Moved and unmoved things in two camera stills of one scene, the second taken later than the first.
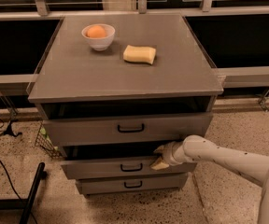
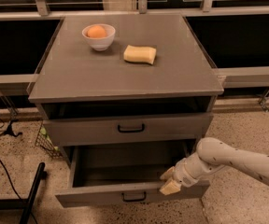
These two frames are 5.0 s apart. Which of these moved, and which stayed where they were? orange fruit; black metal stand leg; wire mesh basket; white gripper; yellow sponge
Moved: white gripper
Stayed: black metal stand leg; yellow sponge; wire mesh basket; orange fruit
